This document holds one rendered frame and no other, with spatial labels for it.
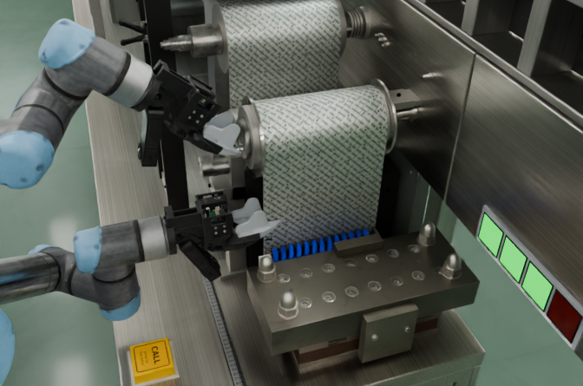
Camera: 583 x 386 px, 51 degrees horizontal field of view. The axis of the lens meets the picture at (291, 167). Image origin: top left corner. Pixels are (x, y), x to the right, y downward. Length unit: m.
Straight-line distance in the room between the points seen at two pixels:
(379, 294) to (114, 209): 0.71
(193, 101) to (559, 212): 0.56
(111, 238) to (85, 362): 1.37
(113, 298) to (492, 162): 0.69
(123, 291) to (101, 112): 0.91
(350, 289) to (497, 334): 1.46
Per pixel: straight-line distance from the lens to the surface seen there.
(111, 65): 0.95
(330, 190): 1.16
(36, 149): 0.87
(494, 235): 1.05
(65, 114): 0.97
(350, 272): 1.16
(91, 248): 1.09
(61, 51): 0.93
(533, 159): 0.94
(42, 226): 3.03
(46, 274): 1.16
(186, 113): 1.00
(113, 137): 1.83
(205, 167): 1.15
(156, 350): 1.19
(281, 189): 1.12
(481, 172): 1.06
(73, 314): 2.59
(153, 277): 1.35
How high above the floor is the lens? 1.84
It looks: 35 degrees down
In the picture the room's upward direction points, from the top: 1 degrees clockwise
